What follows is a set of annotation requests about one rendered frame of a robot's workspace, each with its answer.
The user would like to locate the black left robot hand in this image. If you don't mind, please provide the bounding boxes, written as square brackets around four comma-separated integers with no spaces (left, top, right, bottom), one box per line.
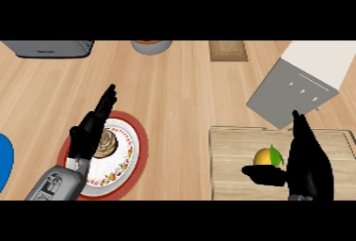
[67,83,118,161]

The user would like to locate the grey tiered shelf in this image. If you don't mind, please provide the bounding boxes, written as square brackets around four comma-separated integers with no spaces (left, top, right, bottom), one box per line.
[245,40,356,131]

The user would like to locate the grey cylindrical pot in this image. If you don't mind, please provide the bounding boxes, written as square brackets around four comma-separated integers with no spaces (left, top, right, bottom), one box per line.
[130,40,174,56]

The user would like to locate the brown frosted cupcake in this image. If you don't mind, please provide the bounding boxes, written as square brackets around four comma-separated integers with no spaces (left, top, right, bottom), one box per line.
[92,129,120,160]

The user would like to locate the red round placemat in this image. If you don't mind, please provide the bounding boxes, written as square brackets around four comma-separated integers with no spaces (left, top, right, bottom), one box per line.
[56,110,151,201]

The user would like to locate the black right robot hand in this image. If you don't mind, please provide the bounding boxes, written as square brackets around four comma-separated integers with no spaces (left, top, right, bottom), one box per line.
[241,109,335,201]

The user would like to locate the blue round object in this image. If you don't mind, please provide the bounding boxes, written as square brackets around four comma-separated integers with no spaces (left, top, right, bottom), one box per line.
[0,133,15,194]

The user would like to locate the brown wooden block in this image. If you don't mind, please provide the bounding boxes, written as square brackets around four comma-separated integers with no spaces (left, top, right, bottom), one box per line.
[207,40,250,63]

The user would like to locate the white floral-rimmed plate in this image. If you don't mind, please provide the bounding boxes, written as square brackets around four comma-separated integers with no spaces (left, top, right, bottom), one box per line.
[64,122,140,198]

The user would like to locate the pale wooden tray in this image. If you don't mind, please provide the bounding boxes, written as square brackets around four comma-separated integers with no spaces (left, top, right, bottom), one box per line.
[208,125,356,201]

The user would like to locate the grey toaster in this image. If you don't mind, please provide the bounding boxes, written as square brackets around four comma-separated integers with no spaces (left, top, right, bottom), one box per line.
[2,40,96,59]

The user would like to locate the yellow lemon with green leaf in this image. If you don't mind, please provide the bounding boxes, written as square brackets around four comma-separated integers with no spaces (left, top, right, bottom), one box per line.
[251,144,285,169]

